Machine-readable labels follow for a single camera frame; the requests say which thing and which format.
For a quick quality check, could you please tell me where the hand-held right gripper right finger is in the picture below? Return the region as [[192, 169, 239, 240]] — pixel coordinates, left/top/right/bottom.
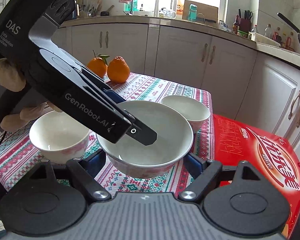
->
[[179, 153, 268, 202]]

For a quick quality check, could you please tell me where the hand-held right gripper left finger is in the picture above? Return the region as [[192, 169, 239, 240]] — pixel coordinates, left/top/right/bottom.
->
[[20, 149, 112, 202]]

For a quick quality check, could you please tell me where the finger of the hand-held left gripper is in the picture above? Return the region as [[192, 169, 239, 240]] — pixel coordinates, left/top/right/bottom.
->
[[124, 109, 158, 146], [74, 60, 121, 104]]

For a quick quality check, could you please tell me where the white bowl pink pattern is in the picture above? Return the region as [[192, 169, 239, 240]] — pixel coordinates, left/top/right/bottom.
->
[[161, 95, 211, 134], [96, 100, 194, 179], [29, 110, 91, 164]]

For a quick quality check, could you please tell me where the person's left hand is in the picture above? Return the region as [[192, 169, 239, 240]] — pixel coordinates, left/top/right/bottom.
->
[[0, 57, 64, 131]]

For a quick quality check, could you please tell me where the bumpy orange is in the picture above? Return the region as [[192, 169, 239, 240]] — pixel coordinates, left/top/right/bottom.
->
[[107, 56, 130, 83]]

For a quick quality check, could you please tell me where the orange with green leaves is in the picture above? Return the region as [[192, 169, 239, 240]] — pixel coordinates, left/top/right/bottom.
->
[[86, 50, 110, 79]]

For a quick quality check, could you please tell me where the patterned tablecloth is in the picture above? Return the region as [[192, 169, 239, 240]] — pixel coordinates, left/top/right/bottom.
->
[[0, 72, 214, 198]]

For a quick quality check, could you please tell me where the red cardboard box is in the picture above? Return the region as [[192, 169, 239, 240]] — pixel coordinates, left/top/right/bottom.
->
[[212, 114, 300, 240]]

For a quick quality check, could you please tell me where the utensil holder with chopsticks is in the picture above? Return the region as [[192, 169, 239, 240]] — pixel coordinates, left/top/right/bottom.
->
[[77, 0, 103, 18]]

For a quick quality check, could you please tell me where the kitchen countertop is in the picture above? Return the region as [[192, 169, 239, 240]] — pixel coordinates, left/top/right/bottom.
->
[[59, 15, 300, 67]]

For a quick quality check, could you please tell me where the green dish soap bottle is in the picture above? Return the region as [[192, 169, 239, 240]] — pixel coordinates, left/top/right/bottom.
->
[[124, 0, 139, 12]]

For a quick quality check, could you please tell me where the teal water bottle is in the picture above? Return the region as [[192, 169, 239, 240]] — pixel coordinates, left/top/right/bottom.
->
[[189, 4, 198, 22]]

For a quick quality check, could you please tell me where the brown cutting board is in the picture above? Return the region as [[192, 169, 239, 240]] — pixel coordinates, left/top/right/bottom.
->
[[182, 0, 219, 22]]

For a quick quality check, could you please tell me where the dark sauce bottle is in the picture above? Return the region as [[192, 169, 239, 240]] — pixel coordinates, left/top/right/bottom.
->
[[232, 15, 241, 34]]

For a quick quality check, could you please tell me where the white tray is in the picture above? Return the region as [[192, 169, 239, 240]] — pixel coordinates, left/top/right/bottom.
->
[[251, 31, 282, 47]]

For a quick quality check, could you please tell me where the dark red knife block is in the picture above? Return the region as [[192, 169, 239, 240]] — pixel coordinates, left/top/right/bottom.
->
[[238, 9, 253, 32]]

